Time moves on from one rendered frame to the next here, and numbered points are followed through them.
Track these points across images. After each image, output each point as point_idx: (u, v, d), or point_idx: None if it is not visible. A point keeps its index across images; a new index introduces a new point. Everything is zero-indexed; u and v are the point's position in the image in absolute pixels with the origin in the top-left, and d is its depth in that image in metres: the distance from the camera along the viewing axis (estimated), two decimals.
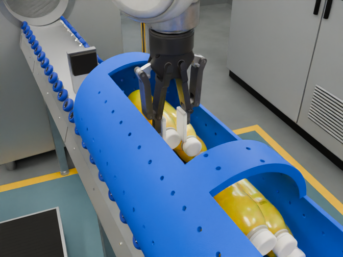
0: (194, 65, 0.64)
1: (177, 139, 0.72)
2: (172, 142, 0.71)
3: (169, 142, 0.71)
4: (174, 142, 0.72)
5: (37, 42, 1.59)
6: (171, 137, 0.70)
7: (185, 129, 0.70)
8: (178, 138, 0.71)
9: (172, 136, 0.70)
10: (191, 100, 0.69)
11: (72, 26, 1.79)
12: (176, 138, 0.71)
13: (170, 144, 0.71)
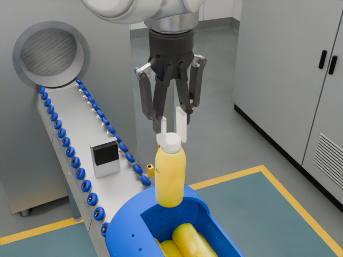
0: (194, 65, 0.64)
1: (176, 136, 0.72)
2: (171, 138, 0.71)
3: (168, 138, 0.71)
4: (174, 138, 0.71)
5: (56, 114, 1.67)
6: (167, 135, 0.72)
7: (185, 129, 0.70)
8: (176, 135, 0.72)
9: (167, 134, 0.72)
10: (191, 100, 0.69)
11: (88, 92, 1.87)
12: (174, 135, 0.72)
13: (170, 140, 0.71)
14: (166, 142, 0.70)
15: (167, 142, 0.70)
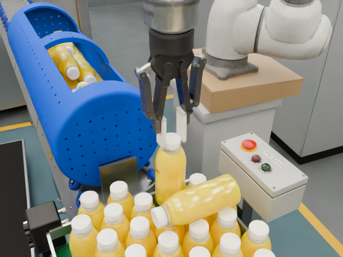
0: (194, 65, 0.64)
1: (176, 136, 0.72)
2: (171, 138, 0.71)
3: (168, 138, 0.71)
4: (174, 138, 0.71)
5: (3, 11, 2.22)
6: (167, 135, 0.72)
7: (185, 129, 0.70)
8: (176, 135, 0.72)
9: (167, 134, 0.72)
10: (191, 100, 0.69)
11: (32, 2, 2.42)
12: (174, 135, 0.72)
13: (170, 140, 0.71)
14: (166, 142, 0.70)
15: (167, 142, 0.70)
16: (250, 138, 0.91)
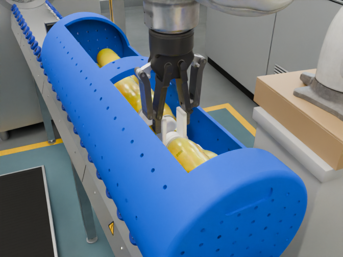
0: (194, 65, 0.64)
1: None
2: None
3: None
4: None
5: (23, 19, 1.88)
6: None
7: (185, 129, 0.70)
8: None
9: None
10: (191, 100, 0.69)
11: (55, 8, 2.09)
12: None
13: None
14: None
15: None
16: None
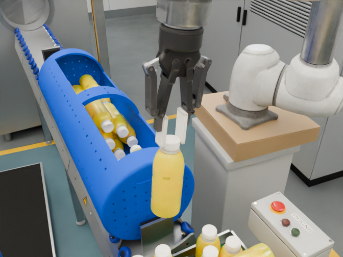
0: (199, 66, 0.66)
1: (214, 249, 0.88)
2: (211, 251, 0.87)
3: (207, 252, 0.87)
4: (213, 252, 0.87)
5: (24, 42, 2.31)
6: (206, 249, 0.88)
7: (184, 130, 0.70)
8: (214, 248, 0.88)
9: (206, 248, 0.88)
10: (192, 101, 0.69)
11: (51, 31, 2.51)
12: (213, 249, 0.88)
13: (210, 254, 0.87)
14: (206, 256, 0.86)
15: (207, 256, 0.86)
16: (278, 199, 0.99)
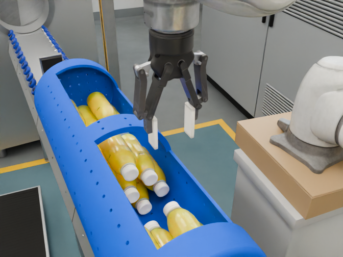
0: (195, 63, 0.64)
1: None
2: None
3: None
4: None
5: (19, 47, 1.95)
6: None
7: (192, 124, 0.70)
8: None
9: None
10: (199, 96, 0.69)
11: (50, 34, 2.15)
12: None
13: None
14: None
15: None
16: None
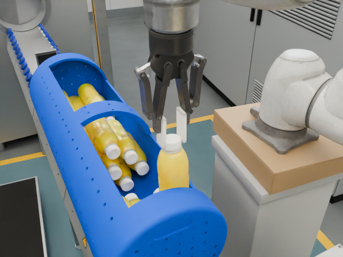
0: (194, 65, 0.64)
1: None
2: None
3: None
4: None
5: (17, 44, 2.06)
6: None
7: (185, 129, 0.70)
8: None
9: None
10: (191, 100, 0.69)
11: (47, 32, 2.26)
12: None
13: None
14: None
15: None
16: (341, 255, 0.75)
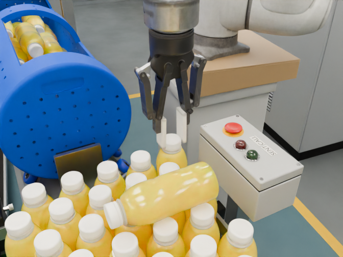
0: (194, 65, 0.64)
1: (141, 177, 0.65)
2: (136, 179, 0.64)
3: (132, 180, 0.64)
4: (139, 179, 0.64)
5: None
6: (131, 176, 0.65)
7: (185, 129, 0.70)
8: (142, 175, 0.65)
9: (132, 175, 0.65)
10: (191, 100, 0.69)
11: None
12: (140, 176, 0.65)
13: (135, 181, 0.64)
14: (129, 184, 0.63)
15: (130, 183, 0.63)
16: (236, 121, 0.76)
